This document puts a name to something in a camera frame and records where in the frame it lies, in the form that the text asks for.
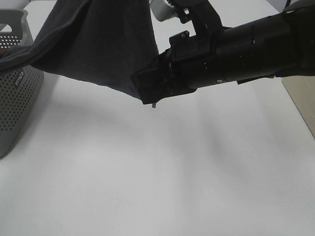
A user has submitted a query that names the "grey perforated plastic basket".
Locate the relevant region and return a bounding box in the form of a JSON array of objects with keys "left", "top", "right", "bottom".
[{"left": 0, "top": 9, "right": 44, "bottom": 157}]

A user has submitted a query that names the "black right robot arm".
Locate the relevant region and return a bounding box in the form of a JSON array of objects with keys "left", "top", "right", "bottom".
[{"left": 132, "top": 0, "right": 315, "bottom": 104}]

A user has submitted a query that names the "beige bin with grey rim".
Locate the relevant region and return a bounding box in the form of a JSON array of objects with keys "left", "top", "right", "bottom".
[{"left": 282, "top": 76, "right": 315, "bottom": 137}]

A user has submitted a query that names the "dark navy towel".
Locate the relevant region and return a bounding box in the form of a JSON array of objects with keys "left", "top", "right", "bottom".
[{"left": 0, "top": 0, "right": 158, "bottom": 98}]

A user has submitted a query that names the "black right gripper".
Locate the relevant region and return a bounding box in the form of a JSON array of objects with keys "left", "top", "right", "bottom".
[{"left": 131, "top": 31, "right": 217, "bottom": 105}]

